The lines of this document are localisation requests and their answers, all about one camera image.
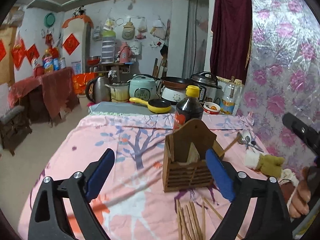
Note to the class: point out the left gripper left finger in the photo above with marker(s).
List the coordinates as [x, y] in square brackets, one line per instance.
[49, 218]

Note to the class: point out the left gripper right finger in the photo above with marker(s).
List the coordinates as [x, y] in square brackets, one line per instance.
[270, 218]

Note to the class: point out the right hand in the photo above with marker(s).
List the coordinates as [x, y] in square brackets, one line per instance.
[301, 197]

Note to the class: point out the metal spoon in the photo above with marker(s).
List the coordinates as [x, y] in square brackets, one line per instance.
[245, 138]

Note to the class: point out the bamboo chopstick bundle right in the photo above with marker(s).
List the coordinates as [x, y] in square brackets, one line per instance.
[203, 221]

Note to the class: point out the bamboo chopstick in bundle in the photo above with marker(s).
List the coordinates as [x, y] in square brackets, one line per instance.
[195, 221]

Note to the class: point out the pink animal print tablecloth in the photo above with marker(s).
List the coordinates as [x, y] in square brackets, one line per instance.
[132, 203]

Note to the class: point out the clear plastic oil jug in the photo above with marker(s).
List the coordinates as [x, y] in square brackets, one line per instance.
[231, 96]

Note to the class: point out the dark wooden chair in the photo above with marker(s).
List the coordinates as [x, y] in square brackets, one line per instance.
[14, 123]

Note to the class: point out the wooden utensil holder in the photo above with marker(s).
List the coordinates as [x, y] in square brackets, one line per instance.
[184, 162]

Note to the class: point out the red white bowl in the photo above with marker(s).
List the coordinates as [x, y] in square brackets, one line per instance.
[211, 108]

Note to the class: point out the silver electric pressure cooker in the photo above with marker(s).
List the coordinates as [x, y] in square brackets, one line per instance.
[208, 85]

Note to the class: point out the dark soy sauce bottle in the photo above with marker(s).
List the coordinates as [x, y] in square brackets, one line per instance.
[189, 108]

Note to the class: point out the red cloth covered table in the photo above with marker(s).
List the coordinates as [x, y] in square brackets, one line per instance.
[57, 90]

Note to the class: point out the steel electric kettle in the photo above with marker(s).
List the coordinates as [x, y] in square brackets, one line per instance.
[97, 90]

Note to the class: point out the white electric cooker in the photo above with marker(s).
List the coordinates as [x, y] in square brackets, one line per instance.
[172, 95]

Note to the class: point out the brown frying pan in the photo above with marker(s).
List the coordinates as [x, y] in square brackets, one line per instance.
[175, 82]

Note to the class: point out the cream ceramic pot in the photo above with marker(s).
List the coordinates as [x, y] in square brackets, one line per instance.
[119, 92]

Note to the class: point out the yellow small frying pan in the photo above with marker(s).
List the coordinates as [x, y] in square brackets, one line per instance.
[157, 106]

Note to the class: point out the light green rice cooker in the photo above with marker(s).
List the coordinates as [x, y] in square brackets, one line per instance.
[143, 86]

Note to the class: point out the white refrigerator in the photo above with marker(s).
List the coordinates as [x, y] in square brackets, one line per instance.
[76, 32]

